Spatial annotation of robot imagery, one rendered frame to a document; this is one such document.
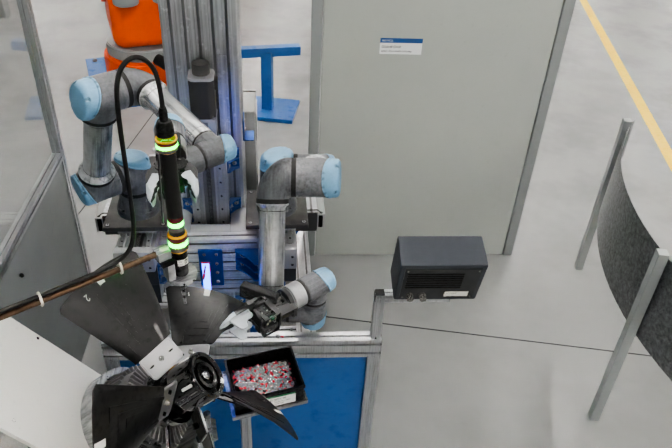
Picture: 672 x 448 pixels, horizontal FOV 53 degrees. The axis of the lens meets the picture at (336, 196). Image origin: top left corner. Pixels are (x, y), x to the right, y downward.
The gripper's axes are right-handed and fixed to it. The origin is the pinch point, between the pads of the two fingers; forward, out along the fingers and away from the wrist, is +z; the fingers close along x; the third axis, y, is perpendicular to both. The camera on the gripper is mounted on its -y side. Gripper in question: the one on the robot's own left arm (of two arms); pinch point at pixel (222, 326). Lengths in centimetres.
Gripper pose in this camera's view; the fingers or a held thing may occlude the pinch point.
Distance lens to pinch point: 183.4
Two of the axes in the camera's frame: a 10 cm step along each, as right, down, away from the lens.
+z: -7.6, 3.5, -5.5
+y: 6.4, 5.5, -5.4
